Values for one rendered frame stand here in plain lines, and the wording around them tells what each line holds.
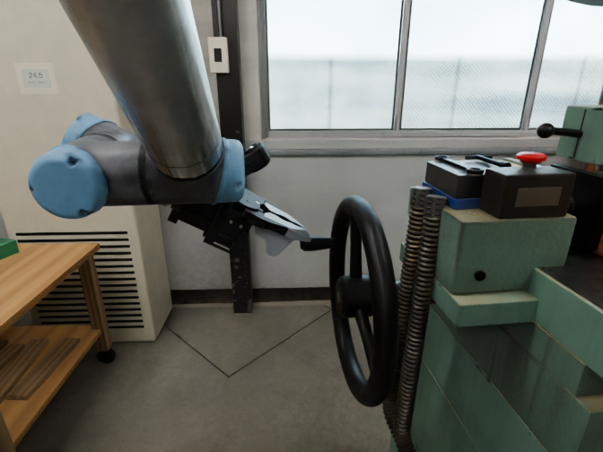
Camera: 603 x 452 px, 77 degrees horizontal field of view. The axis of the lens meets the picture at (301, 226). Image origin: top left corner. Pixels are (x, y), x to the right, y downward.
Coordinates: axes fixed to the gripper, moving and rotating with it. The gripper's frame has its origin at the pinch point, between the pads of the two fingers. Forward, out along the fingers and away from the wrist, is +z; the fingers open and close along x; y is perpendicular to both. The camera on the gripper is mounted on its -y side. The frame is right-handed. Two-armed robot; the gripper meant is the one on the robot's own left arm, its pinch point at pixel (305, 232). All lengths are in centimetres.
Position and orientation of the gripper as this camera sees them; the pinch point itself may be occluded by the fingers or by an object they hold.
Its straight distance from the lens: 60.1
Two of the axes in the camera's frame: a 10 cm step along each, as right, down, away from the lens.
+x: 0.9, 4.0, -9.1
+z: 8.6, 4.3, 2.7
